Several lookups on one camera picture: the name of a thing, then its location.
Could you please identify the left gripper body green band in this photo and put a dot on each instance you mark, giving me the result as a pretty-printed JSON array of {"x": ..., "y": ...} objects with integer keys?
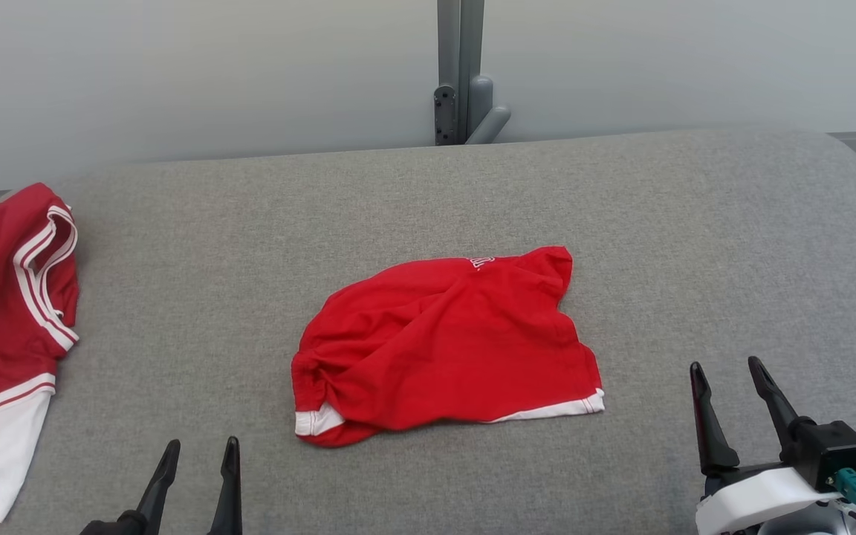
[{"x": 120, "y": 524}]

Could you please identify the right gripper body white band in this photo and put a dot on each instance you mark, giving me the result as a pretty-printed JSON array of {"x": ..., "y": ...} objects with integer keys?
[{"x": 755, "y": 501}]

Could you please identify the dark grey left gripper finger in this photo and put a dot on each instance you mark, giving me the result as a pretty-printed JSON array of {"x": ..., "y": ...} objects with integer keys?
[
  {"x": 229, "y": 490},
  {"x": 160, "y": 487}
]

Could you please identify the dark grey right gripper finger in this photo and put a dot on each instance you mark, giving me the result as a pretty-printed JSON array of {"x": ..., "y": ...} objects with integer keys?
[
  {"x": 777, "y": 405},
  {"x": 712, "y": 431}
]

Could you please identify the red shirt with white hem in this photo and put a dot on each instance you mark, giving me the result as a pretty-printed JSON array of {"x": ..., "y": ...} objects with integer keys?
[{"x": 450, "y": 342}]

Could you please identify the grey fabric sofa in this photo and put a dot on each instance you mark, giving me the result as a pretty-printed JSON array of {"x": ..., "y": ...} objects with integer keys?
[{"x": 435, "y": 200}]

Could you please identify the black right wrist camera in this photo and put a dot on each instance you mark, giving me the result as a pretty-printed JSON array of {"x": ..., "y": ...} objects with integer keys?
[{"x": 833, "y": 449}]

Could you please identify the dark grey hinge bracket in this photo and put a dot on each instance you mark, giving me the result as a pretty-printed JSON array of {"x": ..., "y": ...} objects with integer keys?
[{"x": 445, "y": 115}]

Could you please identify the grey metal partition post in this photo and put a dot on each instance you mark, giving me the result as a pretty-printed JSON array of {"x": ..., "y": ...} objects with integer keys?
[{"x": 461, "y": 37}]

